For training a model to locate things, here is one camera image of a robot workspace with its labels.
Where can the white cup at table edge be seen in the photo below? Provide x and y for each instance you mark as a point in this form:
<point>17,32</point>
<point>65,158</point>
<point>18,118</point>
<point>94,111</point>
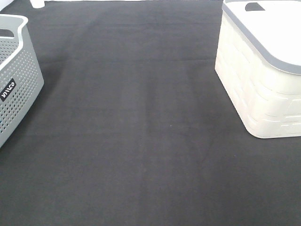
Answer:
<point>37,3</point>

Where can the black table cloth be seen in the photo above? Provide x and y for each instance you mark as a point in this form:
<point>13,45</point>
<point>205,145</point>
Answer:
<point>134,128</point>

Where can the grey perforated plastic basket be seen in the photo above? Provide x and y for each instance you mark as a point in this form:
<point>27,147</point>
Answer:
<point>21,79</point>

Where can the white woven-pattern storage basket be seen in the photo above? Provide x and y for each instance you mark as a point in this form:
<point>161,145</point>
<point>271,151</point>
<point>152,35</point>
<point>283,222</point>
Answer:
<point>259,64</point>

